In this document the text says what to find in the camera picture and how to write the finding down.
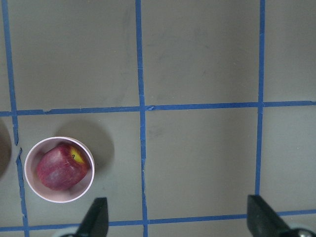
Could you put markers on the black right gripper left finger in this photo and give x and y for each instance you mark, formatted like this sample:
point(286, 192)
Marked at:
point(96, 221)

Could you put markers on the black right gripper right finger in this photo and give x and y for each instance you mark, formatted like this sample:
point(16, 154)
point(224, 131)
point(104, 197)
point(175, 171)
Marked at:
point(263, 221)

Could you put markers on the pink bowl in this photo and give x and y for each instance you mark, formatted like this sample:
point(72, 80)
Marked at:
point(34, 156)

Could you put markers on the red apple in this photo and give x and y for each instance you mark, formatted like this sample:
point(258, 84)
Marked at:
point(62, 167)

